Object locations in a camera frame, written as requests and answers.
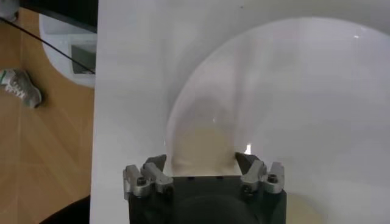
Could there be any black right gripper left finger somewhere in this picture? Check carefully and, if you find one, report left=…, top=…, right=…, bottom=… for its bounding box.
left=122, top=154, right=175, bottom=201

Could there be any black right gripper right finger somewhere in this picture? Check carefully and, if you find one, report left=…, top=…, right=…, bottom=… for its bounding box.
left=234, top=151, right=286, bottom=203

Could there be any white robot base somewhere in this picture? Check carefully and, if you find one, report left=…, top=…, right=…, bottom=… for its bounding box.
left=38, top=13, right=98, bottom=89

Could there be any black table foot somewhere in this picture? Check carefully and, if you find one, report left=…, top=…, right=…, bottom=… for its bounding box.
left=39, top=194, right=92, bottom=224

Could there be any large white plate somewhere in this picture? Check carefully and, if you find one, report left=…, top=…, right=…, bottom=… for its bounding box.
left=165, top=16, right=390, bottom=224

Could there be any grey sneaker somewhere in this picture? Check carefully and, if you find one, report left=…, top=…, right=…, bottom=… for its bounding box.
left=0, top=68, right=43, bottom=109

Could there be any dark robot body panel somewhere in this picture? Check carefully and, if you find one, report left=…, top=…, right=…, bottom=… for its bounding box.
left=19, top=0, right=99, bottom=33

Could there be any thin black floor cable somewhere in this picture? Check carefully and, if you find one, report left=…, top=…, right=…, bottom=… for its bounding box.
left=0, top=16, right=96, bottom=75

